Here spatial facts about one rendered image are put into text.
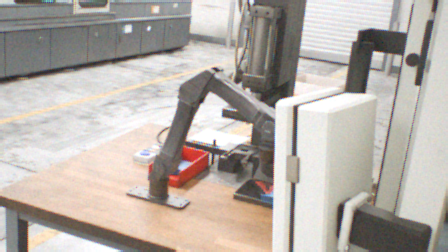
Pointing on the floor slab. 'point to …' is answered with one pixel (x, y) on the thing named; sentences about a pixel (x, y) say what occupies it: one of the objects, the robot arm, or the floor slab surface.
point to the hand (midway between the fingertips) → (269, 187)
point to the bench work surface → (199, 236)
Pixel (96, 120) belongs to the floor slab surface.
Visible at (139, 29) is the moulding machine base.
